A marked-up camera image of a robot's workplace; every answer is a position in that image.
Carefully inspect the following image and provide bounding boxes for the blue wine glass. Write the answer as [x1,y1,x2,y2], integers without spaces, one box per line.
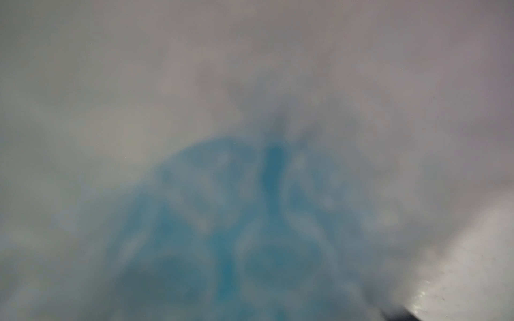
[113,138,380,320]

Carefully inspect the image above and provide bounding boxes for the clear bubble wrap sheet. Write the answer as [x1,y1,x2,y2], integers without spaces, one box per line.
[1,1,513,320]

